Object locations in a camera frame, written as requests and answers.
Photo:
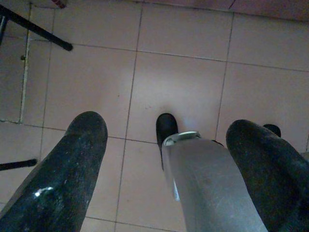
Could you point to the black stand leg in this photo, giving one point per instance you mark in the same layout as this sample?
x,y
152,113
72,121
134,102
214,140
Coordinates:
x,y
36,29
19,164

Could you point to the dark red object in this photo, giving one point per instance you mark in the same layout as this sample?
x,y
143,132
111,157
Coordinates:
x,y
59,3

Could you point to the black robot right foot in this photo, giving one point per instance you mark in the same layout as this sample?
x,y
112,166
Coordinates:
x,y
272,129

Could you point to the black robot foot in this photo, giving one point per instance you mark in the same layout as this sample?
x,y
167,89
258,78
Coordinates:
x,y
166,128
272,129

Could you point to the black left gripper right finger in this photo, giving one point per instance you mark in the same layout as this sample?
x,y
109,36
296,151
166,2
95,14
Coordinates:
x,y
270,169

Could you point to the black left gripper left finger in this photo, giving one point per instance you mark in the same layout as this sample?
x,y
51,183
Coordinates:
x,y
60,181

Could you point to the black robot left foot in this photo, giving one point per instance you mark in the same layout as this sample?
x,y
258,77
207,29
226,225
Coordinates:
x,y
166,128

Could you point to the silver robot left leg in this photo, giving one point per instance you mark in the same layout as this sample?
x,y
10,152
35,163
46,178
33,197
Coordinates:
x,y
212,188

